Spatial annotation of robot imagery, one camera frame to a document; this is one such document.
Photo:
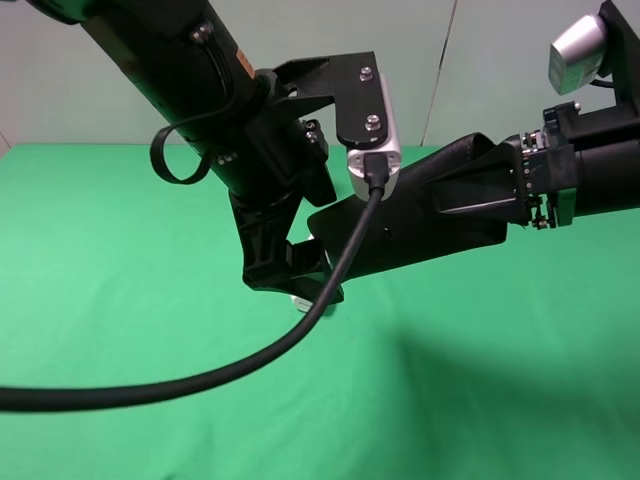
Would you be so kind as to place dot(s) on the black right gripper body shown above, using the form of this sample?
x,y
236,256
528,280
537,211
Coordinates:
x,y
544,171

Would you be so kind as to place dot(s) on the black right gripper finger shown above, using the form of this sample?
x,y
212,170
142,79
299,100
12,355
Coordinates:
x,y
490,204

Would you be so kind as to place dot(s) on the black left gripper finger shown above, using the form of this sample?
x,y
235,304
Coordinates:
x,y
267,253

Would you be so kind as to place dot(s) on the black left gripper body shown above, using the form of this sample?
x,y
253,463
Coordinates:
x,y
273,156

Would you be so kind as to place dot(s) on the black leather glasses case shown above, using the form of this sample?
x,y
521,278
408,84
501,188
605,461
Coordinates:
x,y
406,229

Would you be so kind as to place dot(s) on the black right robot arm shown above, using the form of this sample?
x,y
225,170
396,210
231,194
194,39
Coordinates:
x,y
607,140

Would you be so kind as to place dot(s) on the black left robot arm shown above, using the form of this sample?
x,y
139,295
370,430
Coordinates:
x,y
222,117

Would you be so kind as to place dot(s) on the white plastic bottle black cap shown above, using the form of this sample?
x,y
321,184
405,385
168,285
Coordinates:
x,y
312,300

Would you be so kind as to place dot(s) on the green tablecloth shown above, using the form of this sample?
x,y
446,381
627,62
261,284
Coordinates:
x,y
519,361

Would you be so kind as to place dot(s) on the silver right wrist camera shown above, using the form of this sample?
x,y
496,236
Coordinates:
x,y
577,54

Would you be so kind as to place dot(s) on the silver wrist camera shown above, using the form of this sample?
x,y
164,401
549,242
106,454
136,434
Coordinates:
x,y
577,54
390,149

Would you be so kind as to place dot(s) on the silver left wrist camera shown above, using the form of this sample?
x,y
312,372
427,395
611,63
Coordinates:
x,y
390,149

